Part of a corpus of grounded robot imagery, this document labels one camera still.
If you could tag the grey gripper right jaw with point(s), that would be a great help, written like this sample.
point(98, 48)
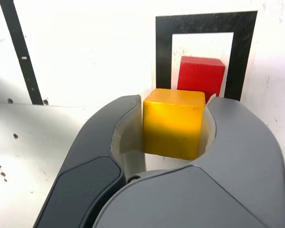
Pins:
point(228, 178)

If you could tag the black tape strip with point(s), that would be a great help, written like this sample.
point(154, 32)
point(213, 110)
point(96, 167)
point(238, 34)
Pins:
point(21, 47)

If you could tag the red cube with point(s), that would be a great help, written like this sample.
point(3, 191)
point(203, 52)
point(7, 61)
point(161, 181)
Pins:
point(199, 73)

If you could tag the yellow cube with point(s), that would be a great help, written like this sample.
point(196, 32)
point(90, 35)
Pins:
point(173, 126)

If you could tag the black tape square outline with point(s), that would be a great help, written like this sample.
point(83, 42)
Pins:
point(164, 47)

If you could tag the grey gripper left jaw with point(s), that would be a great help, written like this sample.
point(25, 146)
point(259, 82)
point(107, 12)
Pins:
point(90, 154)

